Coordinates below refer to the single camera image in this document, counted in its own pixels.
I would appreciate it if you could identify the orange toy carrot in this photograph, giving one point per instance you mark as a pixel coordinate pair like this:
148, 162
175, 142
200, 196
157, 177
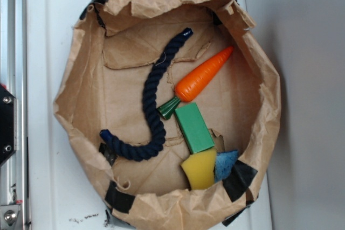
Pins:
188, 88

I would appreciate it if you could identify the green rectangular block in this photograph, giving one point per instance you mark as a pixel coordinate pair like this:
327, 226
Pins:
194, 129

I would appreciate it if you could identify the yellow and blue sponge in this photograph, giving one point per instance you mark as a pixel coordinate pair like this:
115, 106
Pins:
205, 168

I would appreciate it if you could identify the brown paper bag bin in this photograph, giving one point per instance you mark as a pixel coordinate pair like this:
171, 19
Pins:
126, 58

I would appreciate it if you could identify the black mounting bracket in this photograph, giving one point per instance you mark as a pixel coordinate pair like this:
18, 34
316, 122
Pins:
8, 124

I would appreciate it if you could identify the aluminium frame rail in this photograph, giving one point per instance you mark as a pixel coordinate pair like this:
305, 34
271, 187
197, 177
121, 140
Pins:
15, 207

